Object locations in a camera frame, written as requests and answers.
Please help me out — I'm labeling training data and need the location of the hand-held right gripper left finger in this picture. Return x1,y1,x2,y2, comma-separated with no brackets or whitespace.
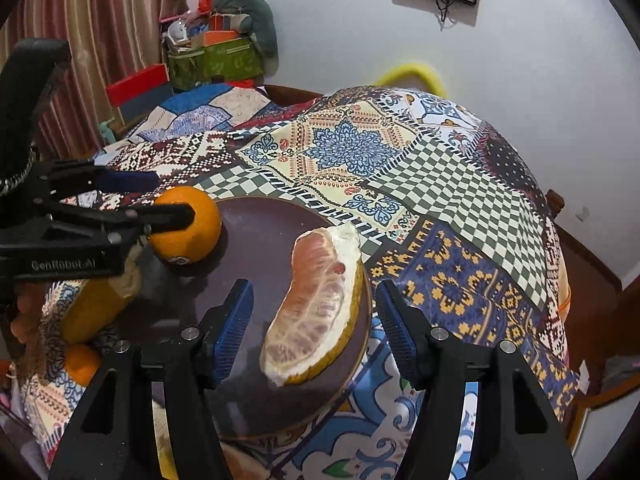
50,279,256,480

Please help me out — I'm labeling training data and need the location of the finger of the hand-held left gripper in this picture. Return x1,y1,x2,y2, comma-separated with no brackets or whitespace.
34,159,161,197
30,200,197,242

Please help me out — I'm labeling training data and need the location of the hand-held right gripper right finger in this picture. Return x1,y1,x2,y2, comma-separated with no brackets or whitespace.
375,280,578,480

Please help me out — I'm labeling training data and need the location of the medium orange with sticker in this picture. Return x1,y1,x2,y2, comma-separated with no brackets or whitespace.
149,186,222,277

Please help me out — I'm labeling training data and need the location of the peeled pomelo wedge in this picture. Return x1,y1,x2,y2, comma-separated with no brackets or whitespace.
260,223,365,387

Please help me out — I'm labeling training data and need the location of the dark brown round plate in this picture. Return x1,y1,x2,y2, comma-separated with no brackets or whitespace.
135,196,373,441

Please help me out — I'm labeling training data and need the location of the yellow banana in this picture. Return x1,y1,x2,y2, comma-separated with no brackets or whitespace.
60,245,143,343

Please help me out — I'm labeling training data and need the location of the pomelo peel piece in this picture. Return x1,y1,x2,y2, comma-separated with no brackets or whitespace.
152,402,177,480

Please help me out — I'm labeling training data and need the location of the large navel orange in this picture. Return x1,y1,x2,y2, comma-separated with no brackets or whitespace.
220,441,273,480

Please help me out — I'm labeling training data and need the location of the small tangerine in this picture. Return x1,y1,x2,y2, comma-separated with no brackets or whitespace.
62,344,103,387

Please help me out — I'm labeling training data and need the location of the person's left hand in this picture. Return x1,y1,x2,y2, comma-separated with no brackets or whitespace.
7,290,48,352

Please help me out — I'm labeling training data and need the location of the red flat box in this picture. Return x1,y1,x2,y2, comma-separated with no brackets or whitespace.
106,63,173,108

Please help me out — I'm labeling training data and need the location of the striped brown curtain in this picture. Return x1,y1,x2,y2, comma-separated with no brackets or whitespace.
0,0,196,161

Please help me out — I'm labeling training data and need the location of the green patterned box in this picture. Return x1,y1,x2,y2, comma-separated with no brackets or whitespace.
167,35,265,92

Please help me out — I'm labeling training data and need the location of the orange box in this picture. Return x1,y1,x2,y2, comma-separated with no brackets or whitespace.
192,30,241,47

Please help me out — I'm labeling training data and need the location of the patchwork patterned tablecloth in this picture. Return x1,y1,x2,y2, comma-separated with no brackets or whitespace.
10,85,583,480

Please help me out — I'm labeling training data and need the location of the dark wooden bed frame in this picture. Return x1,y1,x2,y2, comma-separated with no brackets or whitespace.
262,84,326,108

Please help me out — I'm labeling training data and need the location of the black television cable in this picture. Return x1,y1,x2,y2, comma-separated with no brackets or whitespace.
434,0,458,28

